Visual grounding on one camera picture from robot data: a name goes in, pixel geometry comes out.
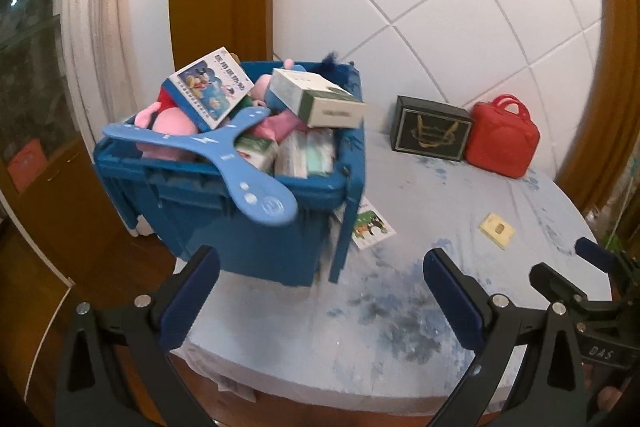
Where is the blue plastic boomerang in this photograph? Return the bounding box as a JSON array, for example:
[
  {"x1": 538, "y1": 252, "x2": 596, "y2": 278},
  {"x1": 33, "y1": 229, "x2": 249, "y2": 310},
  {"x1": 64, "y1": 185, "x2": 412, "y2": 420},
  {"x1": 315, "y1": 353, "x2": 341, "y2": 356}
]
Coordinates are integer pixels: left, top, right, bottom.
[{"x1": 103, "y1": 107, "x2": 297, "y2": 227}]

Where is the red and teal packet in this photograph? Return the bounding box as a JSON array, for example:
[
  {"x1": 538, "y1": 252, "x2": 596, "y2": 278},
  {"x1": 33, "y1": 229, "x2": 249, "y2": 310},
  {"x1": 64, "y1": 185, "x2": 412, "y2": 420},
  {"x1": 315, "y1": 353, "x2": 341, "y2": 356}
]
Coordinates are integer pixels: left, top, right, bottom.
[{"x1": 273, "y1": 129, "x2": 336, "y2": 179}]

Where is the pink pig plush toy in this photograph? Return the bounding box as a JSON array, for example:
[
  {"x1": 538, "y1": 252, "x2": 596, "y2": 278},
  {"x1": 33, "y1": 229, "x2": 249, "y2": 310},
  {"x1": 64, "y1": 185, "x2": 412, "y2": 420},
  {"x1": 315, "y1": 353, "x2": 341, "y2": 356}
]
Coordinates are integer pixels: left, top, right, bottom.
[{"x1": 134, "y1": 75, "x2": 308, "y2": 160}]

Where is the cartoon picture blue box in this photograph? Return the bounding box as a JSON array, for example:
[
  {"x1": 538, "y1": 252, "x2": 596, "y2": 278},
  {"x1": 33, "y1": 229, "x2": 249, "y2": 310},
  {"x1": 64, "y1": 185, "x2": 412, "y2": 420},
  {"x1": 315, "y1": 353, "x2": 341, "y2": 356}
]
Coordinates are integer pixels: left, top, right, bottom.
[{"x1": 160, "y1": 46, "x2": 254, "y2": 132}]

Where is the white and green medicine box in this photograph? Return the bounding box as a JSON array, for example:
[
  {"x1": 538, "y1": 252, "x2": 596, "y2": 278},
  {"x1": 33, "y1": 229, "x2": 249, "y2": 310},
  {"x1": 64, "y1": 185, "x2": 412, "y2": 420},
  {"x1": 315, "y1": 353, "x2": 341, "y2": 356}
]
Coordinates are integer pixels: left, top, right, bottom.
[{"x1": 265, "y1": 68, "x2": 366, "y2": 129}]

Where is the dark blue feather duster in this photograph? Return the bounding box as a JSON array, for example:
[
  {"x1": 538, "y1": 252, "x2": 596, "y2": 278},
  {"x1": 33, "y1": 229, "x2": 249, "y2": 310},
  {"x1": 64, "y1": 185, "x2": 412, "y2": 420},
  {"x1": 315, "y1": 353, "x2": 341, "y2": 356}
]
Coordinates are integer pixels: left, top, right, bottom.
[{"x1": 317, "y1": 52, "x2": 352, "y2": 80}]

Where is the red plush heart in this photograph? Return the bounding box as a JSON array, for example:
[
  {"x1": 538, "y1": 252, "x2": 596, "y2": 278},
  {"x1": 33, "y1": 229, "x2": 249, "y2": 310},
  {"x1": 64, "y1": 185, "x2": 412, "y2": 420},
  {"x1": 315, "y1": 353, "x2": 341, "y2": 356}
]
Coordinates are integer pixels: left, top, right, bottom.
[{"x1": 156, "y1": 88, "x2": 176, "y2": 113}]

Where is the beige flat square box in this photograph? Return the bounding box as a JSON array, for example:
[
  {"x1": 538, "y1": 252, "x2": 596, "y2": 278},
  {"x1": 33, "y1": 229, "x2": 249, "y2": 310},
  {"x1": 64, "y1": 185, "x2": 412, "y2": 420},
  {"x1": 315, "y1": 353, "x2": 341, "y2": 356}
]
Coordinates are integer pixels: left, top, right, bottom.
[{"x1": 478, "y1": 212, "x2": 515, "y2": 251}]

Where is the blue plastic storage crate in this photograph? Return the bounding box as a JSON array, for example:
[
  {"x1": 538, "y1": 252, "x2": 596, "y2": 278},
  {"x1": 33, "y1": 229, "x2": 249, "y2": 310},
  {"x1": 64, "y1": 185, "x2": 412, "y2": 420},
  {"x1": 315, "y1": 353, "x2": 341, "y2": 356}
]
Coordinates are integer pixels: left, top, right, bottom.
[{"x1": 93, "y1": 127, "x2": 366, "y2": 287}]

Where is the white green animal box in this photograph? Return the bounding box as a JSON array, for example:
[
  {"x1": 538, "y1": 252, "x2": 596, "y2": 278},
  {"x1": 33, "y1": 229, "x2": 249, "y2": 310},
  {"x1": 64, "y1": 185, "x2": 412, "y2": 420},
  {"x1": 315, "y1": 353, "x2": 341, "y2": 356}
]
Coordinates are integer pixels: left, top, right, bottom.
[{"x1": 333, "y1": 196, "x2": 396, "y2": 251}]

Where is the red handbag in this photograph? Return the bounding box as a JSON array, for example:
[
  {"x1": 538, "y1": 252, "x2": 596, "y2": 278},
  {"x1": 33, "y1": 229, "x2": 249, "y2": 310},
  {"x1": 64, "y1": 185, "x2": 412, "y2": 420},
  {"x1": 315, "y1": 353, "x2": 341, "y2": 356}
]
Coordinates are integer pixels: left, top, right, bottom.
[{"x1": 464, "y1": 94, "x2": 540, "y2": 179}]

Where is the black box with gold emblem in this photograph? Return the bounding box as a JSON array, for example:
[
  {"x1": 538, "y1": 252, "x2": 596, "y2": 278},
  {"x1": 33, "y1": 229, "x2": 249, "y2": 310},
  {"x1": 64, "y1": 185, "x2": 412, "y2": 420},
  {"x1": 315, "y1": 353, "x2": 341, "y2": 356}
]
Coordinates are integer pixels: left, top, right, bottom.
[{"x1": 390, "y1": 95, "x2": 473, "y2": 161}]

